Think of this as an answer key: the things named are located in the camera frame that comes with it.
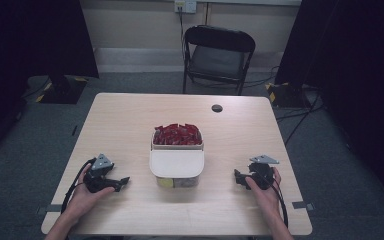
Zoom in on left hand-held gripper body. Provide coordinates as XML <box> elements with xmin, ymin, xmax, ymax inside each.
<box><xmin>83</xmin><ymin>153</ymin><xmax>116</xmax><ymax>194</ymax></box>

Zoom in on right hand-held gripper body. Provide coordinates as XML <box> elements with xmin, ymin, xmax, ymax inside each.
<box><xmin>246</xmin><ymin>154</ymin><xmax>280</xmax><ymax>191</ymax></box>

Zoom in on clear plastic storage box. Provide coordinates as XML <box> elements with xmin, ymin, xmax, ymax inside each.
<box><xmin>149</xmin><ymin>128</ymin><xmax>205</xmax><ymax>189</ymax></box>

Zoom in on beige sliding box lid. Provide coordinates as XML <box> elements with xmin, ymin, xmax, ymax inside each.
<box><xmin>149</xmin><ymin>148</ymin><xmax>205</xmax><ymax>179</ymax></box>

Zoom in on person's left hand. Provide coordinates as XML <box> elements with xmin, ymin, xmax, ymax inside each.
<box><xmin>66</xmin><ymin>163</ymin><xmax>116</xmax><ymax>218</ymax></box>

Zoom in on person's right hand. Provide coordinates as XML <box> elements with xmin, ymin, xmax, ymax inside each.
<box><xmin>245</xmin><ymin>166</ymin><xmax>283</xmax><ymax>216</ymax></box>

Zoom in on yellow capsule cup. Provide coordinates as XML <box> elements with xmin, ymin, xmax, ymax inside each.
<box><xmin>156</xmin><ymin>177</ymin><xmax>175</xmax><ymax>188</ymax></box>

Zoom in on grey tape strip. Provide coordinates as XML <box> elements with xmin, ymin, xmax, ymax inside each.
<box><xmin>291</xmin><ymin>200</ymin><xmax>316</xmax><ymax>212</ymax></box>
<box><xmin>35</xmin><ymin>203</ymin><xmax>64</xmax><ymax>215</ymax></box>

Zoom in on pile of dark capsules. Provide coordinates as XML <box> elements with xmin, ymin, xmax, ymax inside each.
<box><xmin>173</xmin><ymin>177</ymin><xmax>200</xmax><ymax>188</ymax></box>

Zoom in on pile of red packets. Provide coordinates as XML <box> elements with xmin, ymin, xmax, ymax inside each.
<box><xmin>153</xmin><ymin>123</ymin><xmax>203</xmax><ymax>146</ymax></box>

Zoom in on black stand base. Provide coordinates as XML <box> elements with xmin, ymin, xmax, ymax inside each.
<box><xmin>265</xmin><ymin>81</ymin><xmax>312</xmax><ymax>109</ymax></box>
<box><xmin>34</xmin><ymin>74</ymin><xmax>89</xmax><ymax>105</ymax></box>

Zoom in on black folding chair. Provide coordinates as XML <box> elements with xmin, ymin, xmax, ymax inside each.
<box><xmin>181</xmin><ymin>24</ymin><xmax>257</xmax><ymax>96</ymax></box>

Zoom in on dark curtain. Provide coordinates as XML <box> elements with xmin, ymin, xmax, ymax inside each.
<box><xmin>274</xmin><ymin>0</ymin><xmax>384</xmax><ymax>204</ymax></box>
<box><xmin>0</xmin><ymin>0</ymin><xmax>100</xmax><ymax>168</ymax></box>

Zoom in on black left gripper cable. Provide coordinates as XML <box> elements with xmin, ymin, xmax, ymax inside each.
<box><xmin>60</xmin><ymin>158</ymin><xmax>97</xmax><ymax>214</ymax></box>

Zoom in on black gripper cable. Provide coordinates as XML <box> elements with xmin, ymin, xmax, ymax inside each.
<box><xmin>263</xmin><ymin>168</ymin><xmax>290</xmax><ymax>228</ymax></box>
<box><xmin>60</xmin><ymin>158</ymin><xmax>97</xmax><ymax>214</ymax></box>

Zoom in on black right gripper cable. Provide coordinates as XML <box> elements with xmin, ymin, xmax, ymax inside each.
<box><xmin>263</xmin><ymin>168</ymin><xmax>290</xmax><ymax>228</ymax></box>

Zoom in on black floor cables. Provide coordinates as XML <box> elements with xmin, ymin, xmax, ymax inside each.
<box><xmin>246</xmin><ymin>65</ymin><xmax>326</xmax><ymax>146</ymax></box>

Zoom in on black wall socket cable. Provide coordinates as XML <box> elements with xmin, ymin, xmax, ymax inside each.
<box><xmin>178</xmin><ymin>9</ymin><xmax>187</xmax><ymax>51</ymax></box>

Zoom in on white wall socket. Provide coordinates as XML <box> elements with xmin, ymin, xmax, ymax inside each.
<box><xmin>174</xmin><ymin>0</ymin><xmax>198</xmax><ymax>15</ymax></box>

